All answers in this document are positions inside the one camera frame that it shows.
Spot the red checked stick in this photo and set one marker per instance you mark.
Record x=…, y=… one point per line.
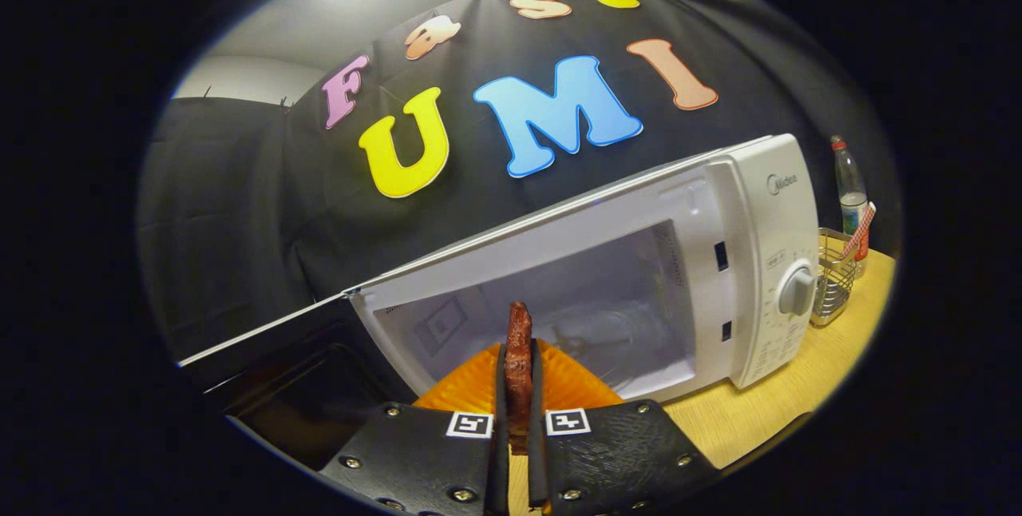
x=861, y=228

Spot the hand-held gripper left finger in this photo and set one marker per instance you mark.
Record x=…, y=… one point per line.
x=423, y=460

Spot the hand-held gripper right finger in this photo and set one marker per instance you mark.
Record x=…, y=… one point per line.
x=623, y=460

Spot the brown meat slice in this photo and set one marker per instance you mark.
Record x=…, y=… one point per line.
x=519, y=356

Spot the black backdrop cloth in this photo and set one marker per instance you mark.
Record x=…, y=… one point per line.
x=239, y=220

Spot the clear plastic bottle red cap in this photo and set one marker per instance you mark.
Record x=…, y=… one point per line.
x=850, y=180

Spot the white toaster oven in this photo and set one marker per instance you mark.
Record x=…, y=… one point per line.
x=766, y=260

